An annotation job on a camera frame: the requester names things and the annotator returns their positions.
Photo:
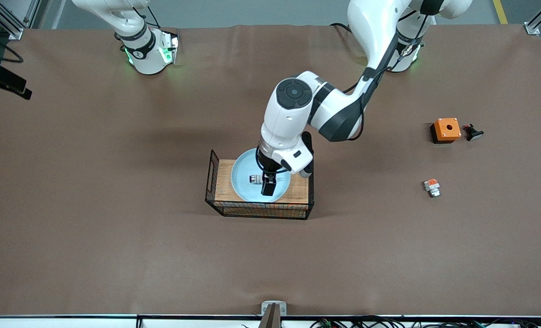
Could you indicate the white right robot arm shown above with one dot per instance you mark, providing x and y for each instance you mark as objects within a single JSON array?
[{"x": 145, "y": 61}]

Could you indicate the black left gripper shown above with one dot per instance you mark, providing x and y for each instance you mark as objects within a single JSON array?
[{"x": 266, "y": 166}]

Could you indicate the brown table mat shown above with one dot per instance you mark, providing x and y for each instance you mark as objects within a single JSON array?
[{"x": 115, "y": 182}]

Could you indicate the white orange contact block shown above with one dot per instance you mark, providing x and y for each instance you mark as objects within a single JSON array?
[{"x": 432, "y": 187}]

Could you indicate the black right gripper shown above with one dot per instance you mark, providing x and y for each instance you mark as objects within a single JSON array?
[{"x": 8, "y": 78}]

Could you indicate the orange button enclosure box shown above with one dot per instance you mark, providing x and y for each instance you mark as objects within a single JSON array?
[{"x": 446, "y": 130}]

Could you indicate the black push button head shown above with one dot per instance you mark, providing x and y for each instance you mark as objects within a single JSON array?
[{"x": 473, "y": 133}]

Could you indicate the light blue round plate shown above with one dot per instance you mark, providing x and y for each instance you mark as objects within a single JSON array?
[{"x": 241, "y": 180}]

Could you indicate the white table edge rail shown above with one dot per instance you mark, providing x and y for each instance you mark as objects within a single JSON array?
[{"x": 70, "y": 323}]

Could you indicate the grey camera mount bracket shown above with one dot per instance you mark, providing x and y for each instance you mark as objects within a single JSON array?
[{"x": 281, "y": 310}]

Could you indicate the base connector box green light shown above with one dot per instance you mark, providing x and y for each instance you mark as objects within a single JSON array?
[{"x": 168, "y": 50}]

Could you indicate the wooden board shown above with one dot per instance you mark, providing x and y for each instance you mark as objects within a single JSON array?
[{"x": 222, "y": 182}]

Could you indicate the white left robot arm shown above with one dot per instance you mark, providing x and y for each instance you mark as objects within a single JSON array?
[{"x": 288, "y": 118}]

